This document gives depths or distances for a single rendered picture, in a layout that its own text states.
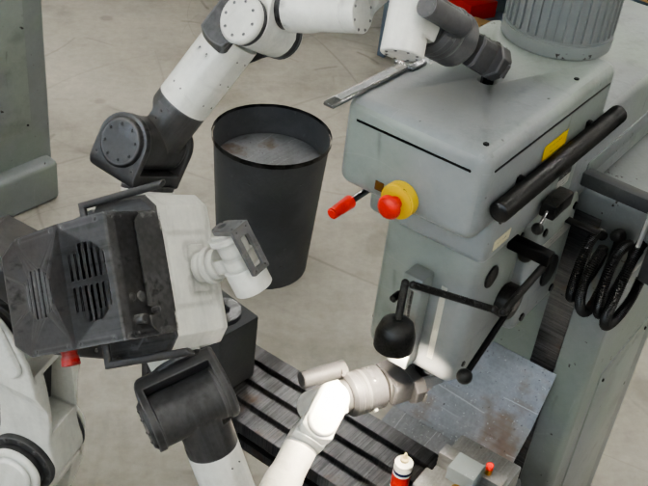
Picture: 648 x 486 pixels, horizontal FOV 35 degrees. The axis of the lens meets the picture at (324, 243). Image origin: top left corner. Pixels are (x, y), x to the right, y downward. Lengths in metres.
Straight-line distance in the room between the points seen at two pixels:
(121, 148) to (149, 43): 4.45
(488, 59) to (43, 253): 0.76
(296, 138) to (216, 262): 2.60
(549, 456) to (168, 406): 1.17
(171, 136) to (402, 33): 0.44
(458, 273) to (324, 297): 2.43
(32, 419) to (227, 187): 2.05
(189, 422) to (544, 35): 0.89
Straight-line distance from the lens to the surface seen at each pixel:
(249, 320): 2.35
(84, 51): 6.00
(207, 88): 1.66
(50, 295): 1.67
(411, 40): 1.49
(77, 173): 4.89
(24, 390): 1.99
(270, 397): 2.46
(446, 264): 1.80
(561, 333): 2.35
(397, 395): 2.02
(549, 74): 1.78
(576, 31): 1.83
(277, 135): 4.24
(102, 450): 3.56
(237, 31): 1.60
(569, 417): 2.48
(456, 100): 1.64
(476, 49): 1.61
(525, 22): 1.85
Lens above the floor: 2.63
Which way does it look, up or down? 36 degrees down
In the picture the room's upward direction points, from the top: 7 degrees clockwise
